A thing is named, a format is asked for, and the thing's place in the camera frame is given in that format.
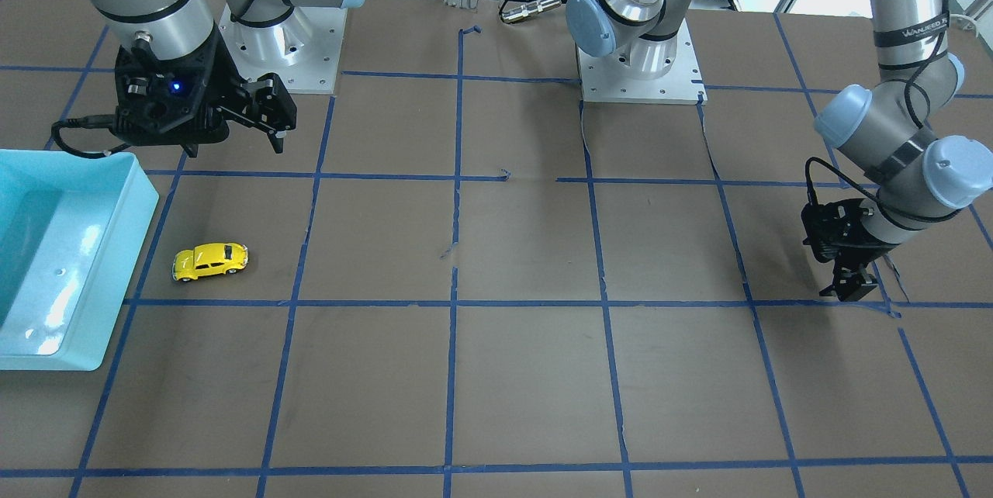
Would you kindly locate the brown paper table cover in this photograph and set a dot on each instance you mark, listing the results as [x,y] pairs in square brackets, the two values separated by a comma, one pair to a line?
[368,347]

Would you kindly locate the light blue plastic bin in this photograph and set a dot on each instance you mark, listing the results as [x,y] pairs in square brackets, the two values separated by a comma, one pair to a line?
[71,233]

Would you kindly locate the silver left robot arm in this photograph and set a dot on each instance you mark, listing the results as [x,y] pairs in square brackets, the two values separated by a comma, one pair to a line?
[699,204]

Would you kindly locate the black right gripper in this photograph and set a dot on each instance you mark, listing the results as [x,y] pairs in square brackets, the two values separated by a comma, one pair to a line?
[223,84]

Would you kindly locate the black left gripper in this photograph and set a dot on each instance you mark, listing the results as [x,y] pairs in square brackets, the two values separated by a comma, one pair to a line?
[863,248]

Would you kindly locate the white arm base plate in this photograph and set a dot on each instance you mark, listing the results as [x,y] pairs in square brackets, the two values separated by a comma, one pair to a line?
[645,71]
[304,50]

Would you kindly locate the yellow toy beetle car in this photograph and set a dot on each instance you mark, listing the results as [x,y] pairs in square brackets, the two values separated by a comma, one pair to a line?
[208,260]

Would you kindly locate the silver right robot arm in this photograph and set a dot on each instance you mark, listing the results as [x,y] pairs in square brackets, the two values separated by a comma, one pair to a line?
[177,28]

